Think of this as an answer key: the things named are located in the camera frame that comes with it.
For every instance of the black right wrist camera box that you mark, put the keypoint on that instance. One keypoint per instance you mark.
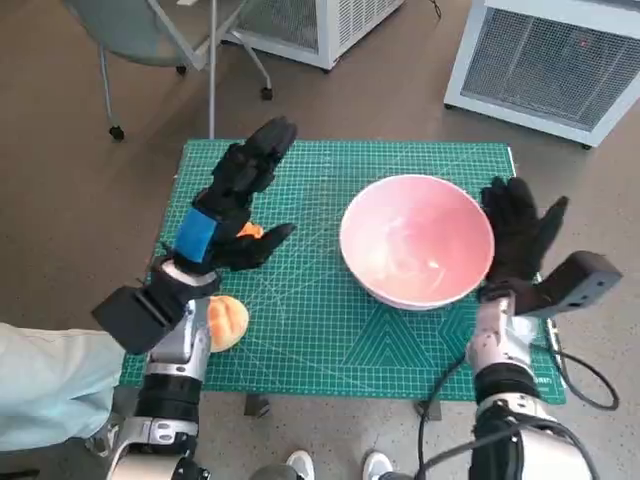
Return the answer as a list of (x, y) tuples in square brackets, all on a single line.
[(575, 285)]

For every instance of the person's leg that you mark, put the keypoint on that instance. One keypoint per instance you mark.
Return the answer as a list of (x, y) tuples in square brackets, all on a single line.
[(50, 375)]

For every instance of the large white mesh cabinet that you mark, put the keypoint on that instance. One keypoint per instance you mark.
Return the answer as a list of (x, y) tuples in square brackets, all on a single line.
[(540, 65)]

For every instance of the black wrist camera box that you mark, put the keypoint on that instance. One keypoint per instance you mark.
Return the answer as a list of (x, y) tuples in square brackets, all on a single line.
[(130, 317), (575, 285)]

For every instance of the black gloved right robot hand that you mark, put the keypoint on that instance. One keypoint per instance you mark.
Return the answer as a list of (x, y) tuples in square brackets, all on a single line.
[(517, 235)]

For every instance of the green cutting mat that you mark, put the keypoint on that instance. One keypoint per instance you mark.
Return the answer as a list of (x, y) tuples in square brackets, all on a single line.
[(300, 310)]

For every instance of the toy bread with orange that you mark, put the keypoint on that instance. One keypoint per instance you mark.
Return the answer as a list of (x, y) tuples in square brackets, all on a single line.
[(250, 230)]

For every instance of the black table bracket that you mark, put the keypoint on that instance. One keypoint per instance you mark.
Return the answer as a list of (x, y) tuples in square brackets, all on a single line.
[(429, 412), (257, 405)]

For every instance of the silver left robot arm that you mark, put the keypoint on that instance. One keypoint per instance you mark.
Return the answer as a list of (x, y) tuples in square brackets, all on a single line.
[(180, 345)]

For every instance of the small white mesh cabinet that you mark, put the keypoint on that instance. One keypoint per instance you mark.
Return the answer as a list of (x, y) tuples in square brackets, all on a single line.
[(350, 25)]

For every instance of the round scored toy bun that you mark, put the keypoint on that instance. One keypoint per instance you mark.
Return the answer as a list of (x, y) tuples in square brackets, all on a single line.
[(230, 322)]

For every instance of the pink bowl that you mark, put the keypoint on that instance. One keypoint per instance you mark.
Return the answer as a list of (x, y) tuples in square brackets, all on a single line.
[(415, 240)]

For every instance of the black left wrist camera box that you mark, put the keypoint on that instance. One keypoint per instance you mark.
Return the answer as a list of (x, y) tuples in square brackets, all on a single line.
[(130, 317)]

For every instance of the white shoe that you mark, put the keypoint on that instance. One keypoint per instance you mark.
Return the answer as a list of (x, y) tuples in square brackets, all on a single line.
[(377, 466), (301, 466)]

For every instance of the thin metal pole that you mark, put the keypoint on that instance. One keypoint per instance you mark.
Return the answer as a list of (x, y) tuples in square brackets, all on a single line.
[(212, 100)]

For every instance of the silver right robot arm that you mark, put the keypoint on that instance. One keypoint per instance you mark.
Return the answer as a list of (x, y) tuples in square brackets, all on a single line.
[(500, 350)]

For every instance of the grey-green office chair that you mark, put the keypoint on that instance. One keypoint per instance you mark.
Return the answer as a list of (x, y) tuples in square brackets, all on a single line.
[(135, 30)]

